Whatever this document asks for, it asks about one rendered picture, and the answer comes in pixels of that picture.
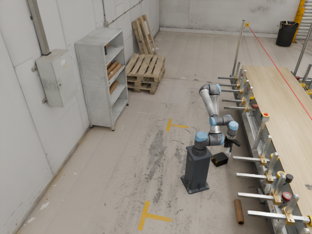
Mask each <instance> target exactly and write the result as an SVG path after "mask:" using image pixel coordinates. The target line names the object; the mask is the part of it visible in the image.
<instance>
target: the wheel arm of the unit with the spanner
mask: <svg viewBox="0 0 312 234"><path fill-rule="evenodd" d="M237 195H238V197H242V198H251V199H259V200H268V201H274V197H273V196H268V195H256V194H247V193H238V194H237ZM280 200H281V202H287V201H284V200H283V199H282V197H280Z"/></svg>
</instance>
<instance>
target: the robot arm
mask: <svg viewBox="0 0 312 234"><path fill-rule="evenodd" d="M220 93H221V87H220V85H219V84H206V85H204V86H202V87H201V88H200V90H199V95H200V96H201V97H202V99H203V101H204V104H205V106H206V109H207V112H208V115H209V117H210V119H209V123H210V131H209V132H208V134H207V133H206V132H204V131H201V132H200V131H199V132H197V133H196V135H195V142H194V146H193V148H192V153H193V154H194V155H195V156H199V157H202V156H205V155H206V154H207V148H206V146H219V145H223V143H224V147H225V148H227V147H228V149H227V150H226V151H225V153H227V154H229V156H228V157H230V155H231V151H232V146H233V143H234V144H235V145H237V146H239V147H240V146H241V143H240V142H238V141H237V140H235V138H236V134H237V130H238V127H239V125H238V123H237V122H235V121H234V120H233V118H232V117H231V116H230V115H225V116H224V117H219V94H220ZM225 125H226V126H227V128H228V130H227V135H226V136H225V139H224V135H223V134H222V133H221V131H220V126H225ZM224 141H225V142H224Z"/></svg>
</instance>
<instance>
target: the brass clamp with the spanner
mask: <svg viewBox="0 0 312 234"><path fill-rule="evenodd" d="M271 191H272V193H271V196H273V197H274V201H273V203H274V205H279V206H280V204H281V200H280V196H279V195H274V193H273V191H274V189H273V190H271ZM277 199H279V201H277Z"/></svg>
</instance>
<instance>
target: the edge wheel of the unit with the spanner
mask: <svg viewBox="0 0 312 234"><path fill-rule="evenodd" d="M291 197H292V195H291V194H290V193H288V192H284V193H283V194H282V199H283V200H284V201H286V202H289V201H290V199H291Z"/></svg>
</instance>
